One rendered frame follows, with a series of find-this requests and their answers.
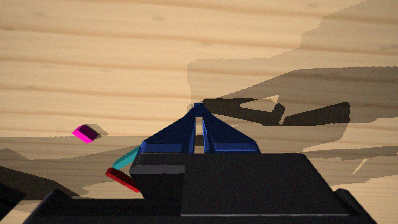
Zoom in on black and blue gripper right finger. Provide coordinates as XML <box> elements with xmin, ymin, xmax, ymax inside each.
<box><xmin>202</xmin><ymin>107</ymin><xmax>261</xmax><ymax>153</ymax></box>

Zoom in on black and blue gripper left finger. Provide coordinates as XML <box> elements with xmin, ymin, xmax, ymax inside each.
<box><xmin>136</xmin><ymin>107</ymin><xmax>196</xmax><ymax>155</ymax></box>

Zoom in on magenta rod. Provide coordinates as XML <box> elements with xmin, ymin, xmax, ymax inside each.
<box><xmin>72</xmin><ymin>125</ymin><xmax>98</xmax><ymax>144</ymax></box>

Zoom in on turquoise rod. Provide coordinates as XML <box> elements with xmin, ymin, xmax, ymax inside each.
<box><xmin>112</xmin><ymin>145</ymin><xmax>141</xmax><ymax>170</ymax></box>

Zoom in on red rod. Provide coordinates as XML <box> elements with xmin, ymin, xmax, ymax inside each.
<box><xmin>105</xmin><ymin>167</ymin><xmax>140</xmax><ymax>193</ymax></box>

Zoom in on small blue block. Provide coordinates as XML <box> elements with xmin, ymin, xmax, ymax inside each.
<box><xmin>194</xmin><ymin>103</ymin><xmax>204</xmax><ymax>117</ymax></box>

